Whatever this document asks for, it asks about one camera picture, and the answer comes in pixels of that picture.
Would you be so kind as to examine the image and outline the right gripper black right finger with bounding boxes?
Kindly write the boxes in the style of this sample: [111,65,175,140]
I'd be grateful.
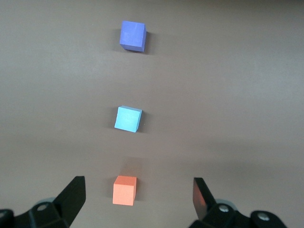
[190,177,288,228]

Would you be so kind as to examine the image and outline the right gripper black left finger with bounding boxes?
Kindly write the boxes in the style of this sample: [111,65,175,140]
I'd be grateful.
[0,175,86,228]

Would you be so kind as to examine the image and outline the light blue foam block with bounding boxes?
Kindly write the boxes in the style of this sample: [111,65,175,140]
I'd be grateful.
[114,105,143,133]

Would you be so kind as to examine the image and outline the orange foam block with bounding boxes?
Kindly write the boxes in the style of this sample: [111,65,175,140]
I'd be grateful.
[112,175,138,206]

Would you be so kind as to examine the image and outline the purple foam block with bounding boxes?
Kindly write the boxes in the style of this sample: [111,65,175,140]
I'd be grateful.
[118,20,147,53]

